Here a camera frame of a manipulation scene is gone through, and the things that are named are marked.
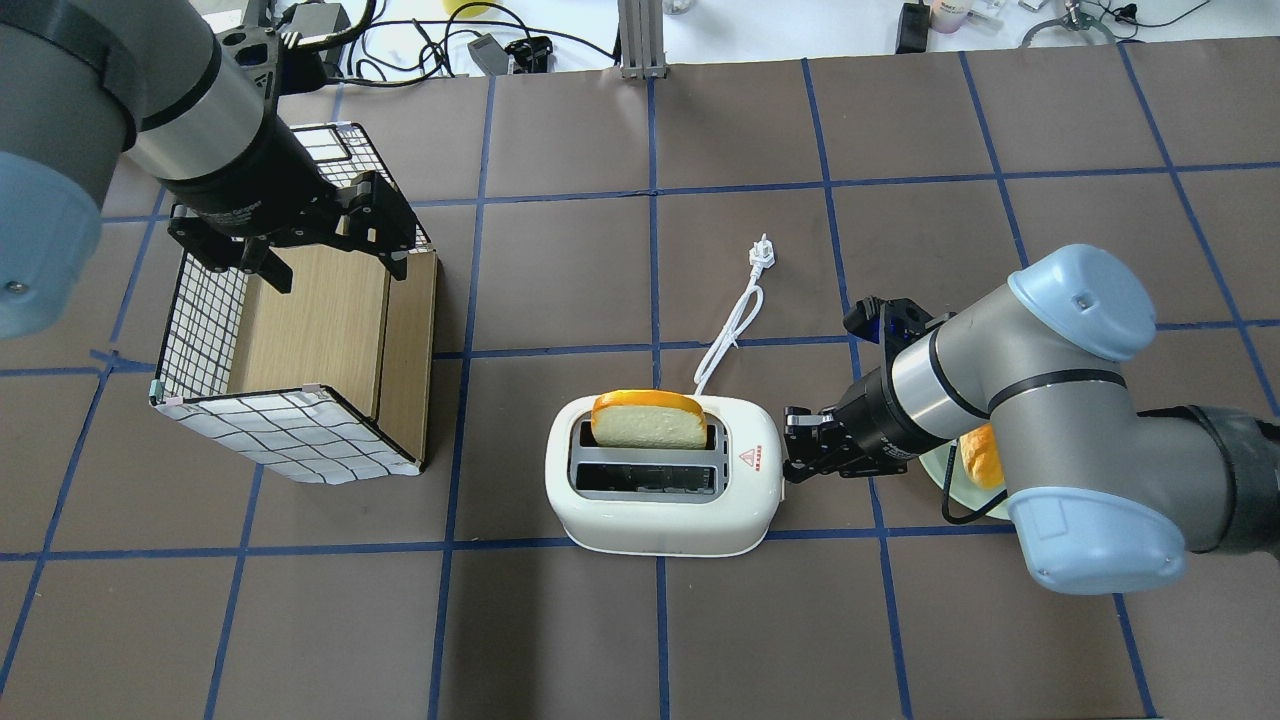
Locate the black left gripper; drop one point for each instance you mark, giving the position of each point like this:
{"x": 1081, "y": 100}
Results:
{"x": 252, "y": 178}

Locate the golden triangular bread bun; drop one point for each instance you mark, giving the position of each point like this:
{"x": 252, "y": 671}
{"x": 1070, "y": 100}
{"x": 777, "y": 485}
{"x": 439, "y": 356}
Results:
{"x": 979, "y": 452}

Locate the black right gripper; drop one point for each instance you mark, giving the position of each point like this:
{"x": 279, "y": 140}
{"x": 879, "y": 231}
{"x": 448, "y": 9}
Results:
{"x": 868, "y": 412}

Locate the aluminium profile post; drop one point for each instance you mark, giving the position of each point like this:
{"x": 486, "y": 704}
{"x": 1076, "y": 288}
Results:
{"x": 640, "y": 32}

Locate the wooden box with grid cloth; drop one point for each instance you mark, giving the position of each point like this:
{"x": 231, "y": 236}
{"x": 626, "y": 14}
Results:
{"x": 328, "y": 383}

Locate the toast slice in toaster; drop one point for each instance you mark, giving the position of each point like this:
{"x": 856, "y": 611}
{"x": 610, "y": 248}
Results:
{"x": 648, "y": 418}

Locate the black power adapter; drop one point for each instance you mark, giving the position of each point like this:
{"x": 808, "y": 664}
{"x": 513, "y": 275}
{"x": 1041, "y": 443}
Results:
{"x": 913, "y": 28}

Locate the white two-slot toaster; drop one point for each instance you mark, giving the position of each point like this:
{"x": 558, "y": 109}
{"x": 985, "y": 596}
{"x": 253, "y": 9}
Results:
{"x": 710, "y": 502}

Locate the pale green round plate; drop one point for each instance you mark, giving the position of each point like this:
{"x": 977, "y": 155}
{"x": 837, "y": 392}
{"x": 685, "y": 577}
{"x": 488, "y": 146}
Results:
{"x": 964, "y": 495}

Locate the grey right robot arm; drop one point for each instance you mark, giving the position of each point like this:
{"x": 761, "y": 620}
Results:
{"x": 1104, "y": 499}

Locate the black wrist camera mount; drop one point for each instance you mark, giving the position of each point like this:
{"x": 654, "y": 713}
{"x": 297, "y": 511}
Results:
{"x": 887, "y": 321}

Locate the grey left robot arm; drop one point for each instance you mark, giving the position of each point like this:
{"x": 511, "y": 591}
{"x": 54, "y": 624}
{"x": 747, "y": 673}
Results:
{"x": 85, "y": 82}

